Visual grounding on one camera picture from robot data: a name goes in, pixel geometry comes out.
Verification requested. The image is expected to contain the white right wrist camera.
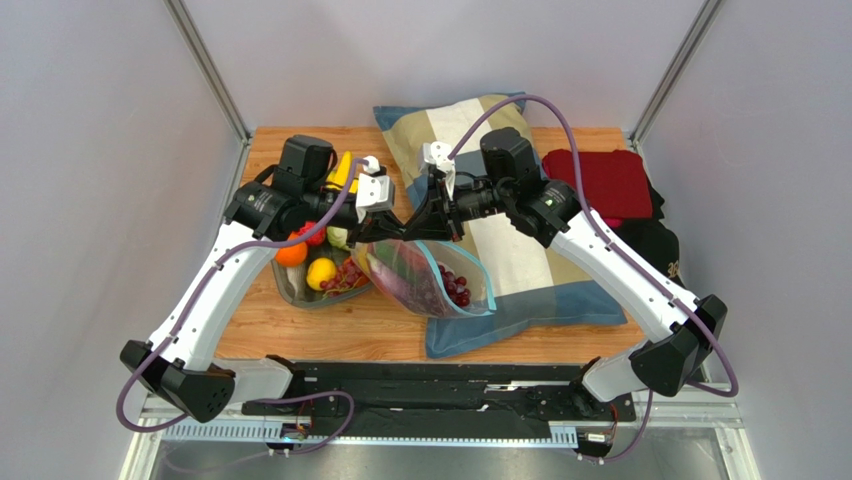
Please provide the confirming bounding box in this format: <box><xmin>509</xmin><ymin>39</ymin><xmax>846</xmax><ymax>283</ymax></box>
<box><xmin>417</xmin><ymin>141</ymin><xmax>456</xmax><ymax>197</ymax></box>

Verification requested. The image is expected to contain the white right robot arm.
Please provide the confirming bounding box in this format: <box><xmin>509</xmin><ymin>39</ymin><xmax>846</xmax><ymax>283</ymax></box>
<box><xmin>405</xmin><ymin>127</ymin><xmax>728</xmax><ymax>407</ymax></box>

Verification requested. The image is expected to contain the purple grape bunch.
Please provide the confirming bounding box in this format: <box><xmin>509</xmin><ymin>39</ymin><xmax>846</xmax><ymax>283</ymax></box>
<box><xmin>321</xmin><ymin>258</ymin><xmax>369</xmax><ymax>296</ymax></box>

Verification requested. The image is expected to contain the small yellow lemon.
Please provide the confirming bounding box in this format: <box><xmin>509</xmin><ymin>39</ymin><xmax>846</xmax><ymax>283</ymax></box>
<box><xmin>305</xmin><ymin>257</ymin><xmax>337</xmax><ymax>292</ymax></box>

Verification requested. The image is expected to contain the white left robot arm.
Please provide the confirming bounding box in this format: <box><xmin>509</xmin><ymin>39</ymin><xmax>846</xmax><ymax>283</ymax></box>
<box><xmin>116</xmin><ymin>135</ymin><xmax>402</xmax><ymax>432</ymax></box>

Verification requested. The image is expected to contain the clear zip top bag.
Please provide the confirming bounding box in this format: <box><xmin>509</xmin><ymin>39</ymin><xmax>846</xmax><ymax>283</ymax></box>
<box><xmin>352</xmin><ymin>240</ymin><xmax>497</xmax><ymax>319</ymax></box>

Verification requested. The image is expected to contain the green white cabbage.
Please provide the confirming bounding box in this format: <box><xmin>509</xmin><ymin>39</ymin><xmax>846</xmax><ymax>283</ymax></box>
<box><xmin>326</xmin><ymin>226</ymin><xmax>351</xmax><ymax>251</ymax></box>

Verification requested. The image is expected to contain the orange fruit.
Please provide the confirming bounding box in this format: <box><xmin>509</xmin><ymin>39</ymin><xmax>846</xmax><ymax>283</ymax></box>
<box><xmin>274</xmin><ymin>241</ymin><xmax>309</xmax><ymax>268</ymax></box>

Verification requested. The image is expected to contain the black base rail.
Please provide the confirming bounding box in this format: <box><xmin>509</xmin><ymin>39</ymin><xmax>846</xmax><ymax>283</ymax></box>
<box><xmin>241</xmin><ymin>361</ymin><xmax>639</xmax><ymax>441</ymax></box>

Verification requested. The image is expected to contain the black cap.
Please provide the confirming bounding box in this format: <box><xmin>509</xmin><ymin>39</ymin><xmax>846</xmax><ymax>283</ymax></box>
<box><xmin>604</xmin><ymin>218</ymin><xmax>684</xmax><ymax>287</ymax></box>

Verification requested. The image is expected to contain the red folded cloth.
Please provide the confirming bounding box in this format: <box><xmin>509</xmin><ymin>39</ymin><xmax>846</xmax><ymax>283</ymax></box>
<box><xmin>579</xmin><ymin>150</ymin><xmax>663</xmax><ymax>220</ymax></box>

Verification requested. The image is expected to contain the checkered blue beige pillow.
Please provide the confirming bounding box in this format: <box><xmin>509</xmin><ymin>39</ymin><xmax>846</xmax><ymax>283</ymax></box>
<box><xmin>373</xmin><ymin>94</ymin><xmax>627</xmax><ymax>359</ymax></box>

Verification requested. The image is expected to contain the grey fruit bowl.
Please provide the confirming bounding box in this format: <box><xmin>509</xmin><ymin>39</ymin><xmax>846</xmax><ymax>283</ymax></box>
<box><xmin>271</xmin><ymin>240</ymin><xmax>372</xmax><ymax>309</ymax></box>

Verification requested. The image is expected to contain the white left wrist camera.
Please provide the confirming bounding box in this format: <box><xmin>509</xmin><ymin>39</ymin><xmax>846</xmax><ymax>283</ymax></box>
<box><xmin>355</xmin><ymin>156</ymin><xmax>395</xmax><ymax>223</ymax></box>

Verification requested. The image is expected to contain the yellow banana bunch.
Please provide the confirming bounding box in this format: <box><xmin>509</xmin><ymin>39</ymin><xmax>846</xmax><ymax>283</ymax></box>
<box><xmin>324</xmin><ymin>151</ymin><xmax>354</xmax><ymax>191</ymax></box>

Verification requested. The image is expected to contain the dark red grape bunch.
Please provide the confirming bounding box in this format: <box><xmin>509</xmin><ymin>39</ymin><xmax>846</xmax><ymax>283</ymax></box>
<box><xmin>438</xmin><ymin>263</ymin><xmax>471</xmax><ymax>308</ymax></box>

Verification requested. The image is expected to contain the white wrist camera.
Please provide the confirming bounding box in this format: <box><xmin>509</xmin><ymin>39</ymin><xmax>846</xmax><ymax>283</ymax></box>
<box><xmin>355</xmin><ymin>156</ymin><xmax>395</xmax><ymax>223</ymax></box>
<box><xmin>417</xmin><ymin>141</ymin><xmax>456</xmax><ymax>197</ymax></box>

